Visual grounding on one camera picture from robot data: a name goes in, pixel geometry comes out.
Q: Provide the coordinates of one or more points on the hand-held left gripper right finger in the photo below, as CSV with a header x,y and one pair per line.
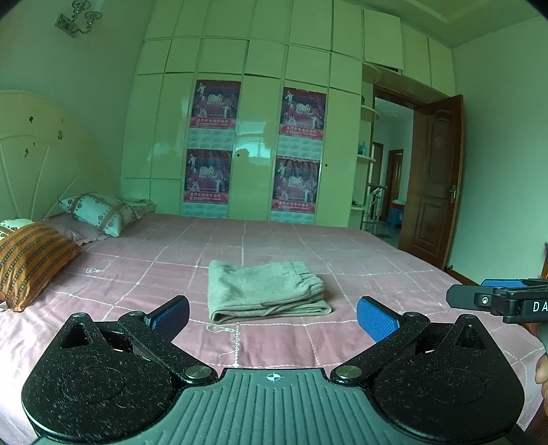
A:
x,y
376,318

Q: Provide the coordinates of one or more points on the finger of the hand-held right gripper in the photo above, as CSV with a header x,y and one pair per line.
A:
x,y
503,283
464,297

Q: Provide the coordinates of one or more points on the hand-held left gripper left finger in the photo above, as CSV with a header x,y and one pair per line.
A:
x,y
171,316

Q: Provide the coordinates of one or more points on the green knit garment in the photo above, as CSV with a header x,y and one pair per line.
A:
x,y
257,286

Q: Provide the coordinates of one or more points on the person's right hand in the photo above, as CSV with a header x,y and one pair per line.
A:
x,y
543,381

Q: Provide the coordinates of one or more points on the blue and red plastic stool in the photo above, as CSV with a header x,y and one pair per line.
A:
x,y
397,214

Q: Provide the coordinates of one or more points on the metal stair railing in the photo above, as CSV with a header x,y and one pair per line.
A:
x,y
372,209

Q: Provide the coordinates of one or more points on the brown wooden door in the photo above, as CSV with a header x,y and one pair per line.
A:
x,y
432,192

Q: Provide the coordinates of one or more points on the bed with pink checked sheet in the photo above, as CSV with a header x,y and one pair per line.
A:
x,y
278,239

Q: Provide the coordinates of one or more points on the white heart-patterned pillow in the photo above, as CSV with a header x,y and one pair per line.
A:
x,y
98,212

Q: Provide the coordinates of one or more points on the pink pillow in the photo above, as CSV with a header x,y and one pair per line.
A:
x,y
68,226

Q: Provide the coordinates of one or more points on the orange striped pillow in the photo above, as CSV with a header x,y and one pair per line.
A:
x,y
30,261

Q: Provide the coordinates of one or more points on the white corner shelf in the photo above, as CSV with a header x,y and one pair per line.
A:
x,y
369,113

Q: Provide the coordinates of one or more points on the cream headboard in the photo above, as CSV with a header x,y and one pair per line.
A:
x,y
34,162

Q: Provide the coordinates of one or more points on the white glossy wardrobe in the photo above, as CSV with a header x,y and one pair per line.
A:
x,y
257,85

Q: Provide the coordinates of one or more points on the wall calendar poster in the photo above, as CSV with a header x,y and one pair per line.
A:
x,y
216,107
295,184
302,115
208,179

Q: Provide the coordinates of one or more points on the wall lamp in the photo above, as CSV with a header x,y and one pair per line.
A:
x,y
70,19

